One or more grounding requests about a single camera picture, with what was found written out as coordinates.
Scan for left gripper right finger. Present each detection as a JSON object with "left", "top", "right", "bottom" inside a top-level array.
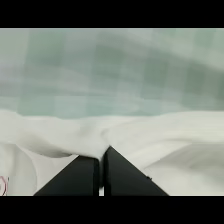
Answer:
[{"left": 103, "top": 145, "right": 169, "bottom": 197}]

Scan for white T-shirt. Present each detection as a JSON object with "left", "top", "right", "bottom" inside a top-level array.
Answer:
[{"left": 0, "top": 109, "right": 224, "bottom": 197}]

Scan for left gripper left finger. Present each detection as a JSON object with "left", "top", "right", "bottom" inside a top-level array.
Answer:
[{"left": 33, "top": 154, "right": 101, "bottom": 197}]

